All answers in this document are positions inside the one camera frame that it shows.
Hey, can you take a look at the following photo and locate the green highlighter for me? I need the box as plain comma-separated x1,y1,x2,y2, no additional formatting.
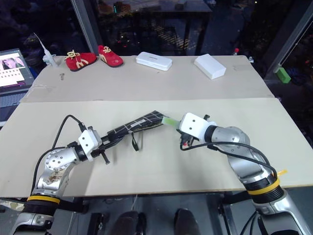
162,117,181,127

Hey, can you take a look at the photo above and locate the brown cardboard sheet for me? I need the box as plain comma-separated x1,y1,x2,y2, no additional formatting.
19,55,275,103

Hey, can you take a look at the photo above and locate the dark rounded robot foot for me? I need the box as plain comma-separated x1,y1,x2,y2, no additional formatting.
174,208,201,235
114,211,147,235

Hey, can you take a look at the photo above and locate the red shoe with yellow laces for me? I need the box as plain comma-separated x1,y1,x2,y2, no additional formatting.
97,45,124,68
64,50,97,72

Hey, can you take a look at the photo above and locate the white flat pencil case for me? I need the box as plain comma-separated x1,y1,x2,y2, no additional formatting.
135,51,173,71

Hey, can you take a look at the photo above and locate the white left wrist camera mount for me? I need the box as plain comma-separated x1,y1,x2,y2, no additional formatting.
78,129,102,163

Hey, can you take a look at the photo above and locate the green block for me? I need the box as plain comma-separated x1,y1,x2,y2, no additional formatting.
275,67,291,84

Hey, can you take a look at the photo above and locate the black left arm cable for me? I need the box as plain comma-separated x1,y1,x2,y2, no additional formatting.
31,114,87,194

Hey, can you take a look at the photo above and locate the black white-grid zip pouch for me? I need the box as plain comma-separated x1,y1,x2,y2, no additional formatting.
107,110,170,152

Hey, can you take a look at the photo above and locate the white rectangular box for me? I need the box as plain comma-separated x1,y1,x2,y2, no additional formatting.
194,53,227,80

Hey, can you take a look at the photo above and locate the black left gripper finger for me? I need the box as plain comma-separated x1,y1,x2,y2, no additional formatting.
109,138,128,148
107,131,128,141

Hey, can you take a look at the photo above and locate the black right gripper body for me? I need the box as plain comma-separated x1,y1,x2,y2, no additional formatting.
179,132,199,150

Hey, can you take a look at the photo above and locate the laptop with lit screen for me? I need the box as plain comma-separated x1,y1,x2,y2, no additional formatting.
0,48,35,123

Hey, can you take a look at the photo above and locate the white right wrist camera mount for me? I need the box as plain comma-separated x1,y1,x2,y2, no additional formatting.
179,112,217,142

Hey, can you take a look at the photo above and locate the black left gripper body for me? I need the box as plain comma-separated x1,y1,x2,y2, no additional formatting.
97,136,115,165

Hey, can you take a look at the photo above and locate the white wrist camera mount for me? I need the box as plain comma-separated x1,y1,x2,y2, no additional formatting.
179,112,217,142
78,129,102,163

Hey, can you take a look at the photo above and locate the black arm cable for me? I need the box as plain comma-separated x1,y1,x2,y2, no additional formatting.
31,114,87,194
179,141,278,187

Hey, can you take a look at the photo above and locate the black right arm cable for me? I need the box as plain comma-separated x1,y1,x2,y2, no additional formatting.
179,141,278,187

